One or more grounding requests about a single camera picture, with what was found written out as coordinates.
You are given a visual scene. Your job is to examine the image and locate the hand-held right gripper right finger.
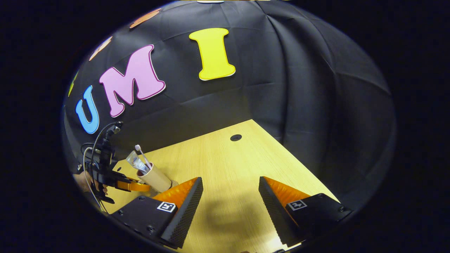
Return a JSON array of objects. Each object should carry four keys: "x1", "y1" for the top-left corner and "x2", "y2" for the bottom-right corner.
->
[{"x1": 258, "y1": 176, "x2": 353, "y2": 247}]

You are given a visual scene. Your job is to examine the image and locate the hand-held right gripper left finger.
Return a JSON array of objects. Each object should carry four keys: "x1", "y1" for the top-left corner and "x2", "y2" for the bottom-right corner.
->
[{"x1": 112, "y1": 177, "x2": 204, "y2": 249}]

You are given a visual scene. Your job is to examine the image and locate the white toothpaste tube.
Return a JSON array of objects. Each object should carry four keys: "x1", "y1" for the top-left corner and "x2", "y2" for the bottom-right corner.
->
[{"x1": 126, "y1": 150, "x2": 150, "y2": 174}]

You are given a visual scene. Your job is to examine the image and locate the beige cup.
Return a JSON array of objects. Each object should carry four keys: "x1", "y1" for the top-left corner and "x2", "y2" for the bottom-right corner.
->
[{"x1": 136, "y1": 163, "x2": 173, "y2": 193}]

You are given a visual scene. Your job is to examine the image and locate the white toothbrush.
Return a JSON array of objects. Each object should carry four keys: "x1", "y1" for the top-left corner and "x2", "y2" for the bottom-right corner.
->
[{"x1": 135, "y1": 145, "x2": 152, "y2": 170}]

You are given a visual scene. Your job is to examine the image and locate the light wooden desktop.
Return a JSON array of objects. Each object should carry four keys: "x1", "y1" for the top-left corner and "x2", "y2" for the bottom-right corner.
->
[{"x1": 102, "y1": 119, "x2": 340, "y2": 253}]

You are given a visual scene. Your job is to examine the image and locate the black backdrop cloth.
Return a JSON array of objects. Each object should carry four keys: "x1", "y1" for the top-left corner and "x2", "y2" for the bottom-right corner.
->
[{"x1": 63, "y1": 0, "x2": 398, "y2": 211}]

